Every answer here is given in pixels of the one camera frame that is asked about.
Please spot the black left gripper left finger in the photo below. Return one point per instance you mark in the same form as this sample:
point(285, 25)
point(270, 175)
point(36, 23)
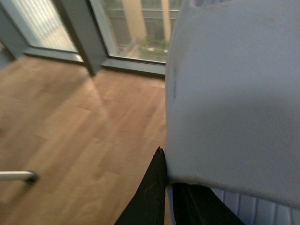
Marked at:
point(147, 207)

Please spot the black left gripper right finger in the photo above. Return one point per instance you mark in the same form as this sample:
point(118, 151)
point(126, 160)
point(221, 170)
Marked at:
point(198, 205)

